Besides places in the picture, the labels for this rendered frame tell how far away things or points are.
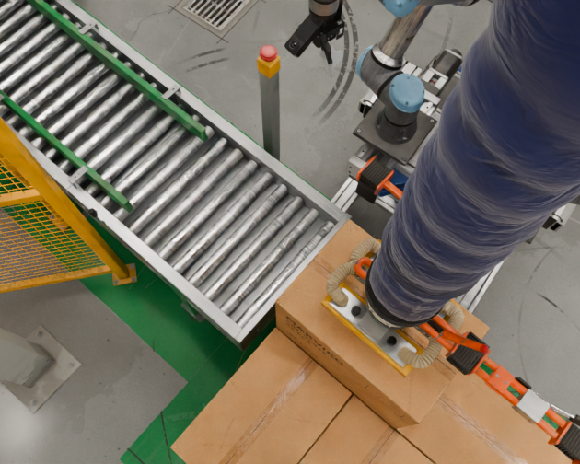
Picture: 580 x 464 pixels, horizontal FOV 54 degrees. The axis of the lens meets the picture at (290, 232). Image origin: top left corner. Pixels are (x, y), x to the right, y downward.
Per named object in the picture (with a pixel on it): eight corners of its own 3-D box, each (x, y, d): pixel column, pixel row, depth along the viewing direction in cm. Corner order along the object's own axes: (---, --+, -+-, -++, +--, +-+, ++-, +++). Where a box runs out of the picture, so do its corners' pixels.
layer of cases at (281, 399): (186, 447, 249) (169, 446, 211) (330, 282, 277) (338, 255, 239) (407, 662, 222) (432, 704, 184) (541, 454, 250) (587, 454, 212)
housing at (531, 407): (509, 407, 159) (516, 406, 155) (523, 388, 161) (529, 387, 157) (530, 425, 158) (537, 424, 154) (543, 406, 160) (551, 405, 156)
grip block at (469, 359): (442, 357, 164) (447, 354, 159) (462, 332, 167) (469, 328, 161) (466, 377, 162) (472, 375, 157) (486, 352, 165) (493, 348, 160)
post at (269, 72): (263, 176, 313) (256, 58, 220) (272, 168, 315) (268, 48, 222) (273, 183, 312) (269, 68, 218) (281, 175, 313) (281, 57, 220)
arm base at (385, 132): (388, 100, 209) (394, 85, 200) (424, 121, 206) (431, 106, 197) (366, 129, 205) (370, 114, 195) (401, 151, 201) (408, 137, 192)
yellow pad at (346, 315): (319, 304, 180) (320, 299, 175) (340, 281, 182) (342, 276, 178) (404, 377, 172) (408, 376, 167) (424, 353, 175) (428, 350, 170)
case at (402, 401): (275, 326, 228) (274, 301, 191) (338, 254, 240) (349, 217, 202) (395, 429, 215) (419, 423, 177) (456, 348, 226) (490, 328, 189)
